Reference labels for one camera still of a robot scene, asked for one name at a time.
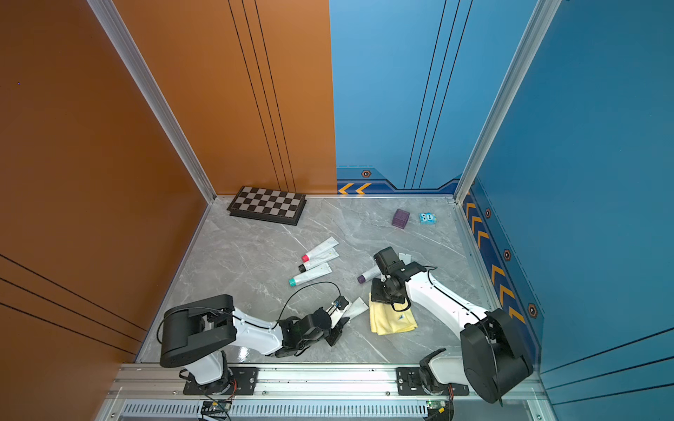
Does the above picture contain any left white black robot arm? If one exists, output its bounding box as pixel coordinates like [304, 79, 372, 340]
[158, 295, 351, 387]

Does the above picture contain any left green circuit board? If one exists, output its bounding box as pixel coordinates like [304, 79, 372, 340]
[200, 400, 232, 419]

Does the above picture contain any right green circuit board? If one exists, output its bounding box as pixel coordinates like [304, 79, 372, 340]
[425, 400, 455, 421]

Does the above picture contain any purple cube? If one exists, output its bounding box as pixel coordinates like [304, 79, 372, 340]
[391, 209, 410, 229]

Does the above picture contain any black white chessboard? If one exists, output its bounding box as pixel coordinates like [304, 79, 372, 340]
[227, 186, 307, 226]

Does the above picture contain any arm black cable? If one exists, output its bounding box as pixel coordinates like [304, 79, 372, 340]
[276, 281, 342, 327]
[389, 265, 485, 322]

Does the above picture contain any black cap toothpaste tube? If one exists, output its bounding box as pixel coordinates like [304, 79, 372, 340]
[298, 248, 339, 273]

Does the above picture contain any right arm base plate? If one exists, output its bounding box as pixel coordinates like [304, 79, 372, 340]
[395, 367, 470, 396]

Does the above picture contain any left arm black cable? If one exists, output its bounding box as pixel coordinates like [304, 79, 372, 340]
[276, 281, 342, 327]

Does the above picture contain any green cap toothpaste tube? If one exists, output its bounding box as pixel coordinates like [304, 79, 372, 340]
[289, 263, 332, 287]

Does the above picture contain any green circuit board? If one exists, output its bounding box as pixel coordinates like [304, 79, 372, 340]
[425, 400, 455, 421]
[200, 400, 232, 419]

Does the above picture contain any dark blue cap tube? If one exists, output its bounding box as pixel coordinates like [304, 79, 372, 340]
[398, 253, 412, 265]

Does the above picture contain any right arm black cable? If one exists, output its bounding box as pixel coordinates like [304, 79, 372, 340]
[389, 265, 485, 322]

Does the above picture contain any aluminium front rail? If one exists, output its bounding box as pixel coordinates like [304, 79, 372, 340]
[103, 361, 549, 402]

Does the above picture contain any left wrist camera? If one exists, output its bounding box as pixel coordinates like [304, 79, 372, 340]
[328, 296, 350, 319]

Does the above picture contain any purple cap toothpaste tube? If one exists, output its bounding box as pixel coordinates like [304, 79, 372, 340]
[342, 298, 369, 319]

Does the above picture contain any yellow microfibre cloth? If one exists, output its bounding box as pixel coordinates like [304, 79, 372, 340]
[369, 301, 418, 336]

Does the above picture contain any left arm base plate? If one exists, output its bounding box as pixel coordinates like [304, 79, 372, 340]
[179, 366, 259, 398]

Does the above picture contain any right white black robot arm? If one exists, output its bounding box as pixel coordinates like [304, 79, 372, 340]
[371, 247, 534, 403]

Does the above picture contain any pink cap toothpaste tube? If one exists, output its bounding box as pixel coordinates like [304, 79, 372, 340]
[302, 237, 339, 262]

